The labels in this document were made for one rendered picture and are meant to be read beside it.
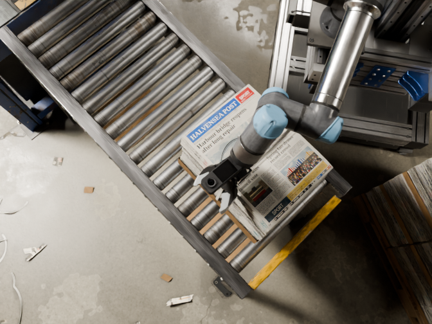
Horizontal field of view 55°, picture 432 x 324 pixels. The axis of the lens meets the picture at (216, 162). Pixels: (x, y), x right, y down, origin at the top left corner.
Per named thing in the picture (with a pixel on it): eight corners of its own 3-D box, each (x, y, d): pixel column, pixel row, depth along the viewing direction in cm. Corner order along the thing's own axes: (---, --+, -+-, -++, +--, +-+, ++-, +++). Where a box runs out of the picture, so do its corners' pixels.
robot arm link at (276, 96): (296, 117, 115) (289, 141, 107) (257, 103, 116) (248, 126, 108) (306, 94, 110) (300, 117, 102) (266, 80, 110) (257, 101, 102)
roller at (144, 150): (228, 87, 161) (229, 81, 157) (135, 168, 152) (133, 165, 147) (219, 79, 162) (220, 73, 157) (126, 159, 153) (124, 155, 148)
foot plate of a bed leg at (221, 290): (245, 282, 215) (246, 282, 214) (225, 302, 212) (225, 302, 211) (227, 263, 218) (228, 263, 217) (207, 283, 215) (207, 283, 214)
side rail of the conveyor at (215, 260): (249, 287, 149) (252, 288, 138) (238, 298, 148) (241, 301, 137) (18, 41, 171) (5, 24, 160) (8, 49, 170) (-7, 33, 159)
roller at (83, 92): (171, 33, 167) (170, 26, 162) (78, 107, 157) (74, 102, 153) (163, 24, 168) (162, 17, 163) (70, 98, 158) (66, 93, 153)
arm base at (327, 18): (321, 2, 165) (328, -14, 155) (359, 9, 164) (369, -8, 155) (317, 36, 161) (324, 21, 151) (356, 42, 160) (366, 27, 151)
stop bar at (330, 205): (341, 201, 146) (342, 200, 144) (253, 291, 138) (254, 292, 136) (334, 195, 147) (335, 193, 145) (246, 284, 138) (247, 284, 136)
